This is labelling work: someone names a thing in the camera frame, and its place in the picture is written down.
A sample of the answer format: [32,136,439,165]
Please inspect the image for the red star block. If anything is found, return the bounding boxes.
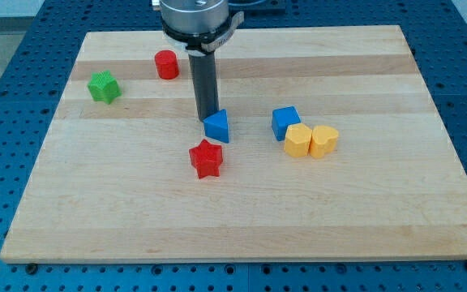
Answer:
[189,139,223,179]

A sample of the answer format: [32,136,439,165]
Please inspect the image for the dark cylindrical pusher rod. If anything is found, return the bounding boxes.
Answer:
[189,53,219,121]

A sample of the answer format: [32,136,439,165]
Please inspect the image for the blue cube block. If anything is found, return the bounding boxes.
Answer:
[272,106,301,141]

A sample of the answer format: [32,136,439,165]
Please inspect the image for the wooden board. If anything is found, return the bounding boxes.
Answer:
[0,25,467,264]

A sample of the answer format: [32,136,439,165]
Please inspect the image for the blue perforated metal table plate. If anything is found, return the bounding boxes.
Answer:
[0,0,467,291]

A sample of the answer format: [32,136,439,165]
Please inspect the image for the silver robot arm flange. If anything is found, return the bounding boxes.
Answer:
[159,0,244,57]

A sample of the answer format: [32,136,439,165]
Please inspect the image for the green star block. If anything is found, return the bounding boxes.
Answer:
[87,71,122,105]

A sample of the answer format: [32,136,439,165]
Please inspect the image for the blue triangle block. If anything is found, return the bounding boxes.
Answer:
[204,109,229,144]

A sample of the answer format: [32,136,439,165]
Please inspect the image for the yellow heart block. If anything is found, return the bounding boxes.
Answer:
[309,125,339,159]

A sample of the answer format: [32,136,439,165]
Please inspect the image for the yellow hexagon block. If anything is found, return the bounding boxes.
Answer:
[284,123,312,157]

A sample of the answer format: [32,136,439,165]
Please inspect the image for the red cylinder block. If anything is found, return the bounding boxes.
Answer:
[154,50,179,79]

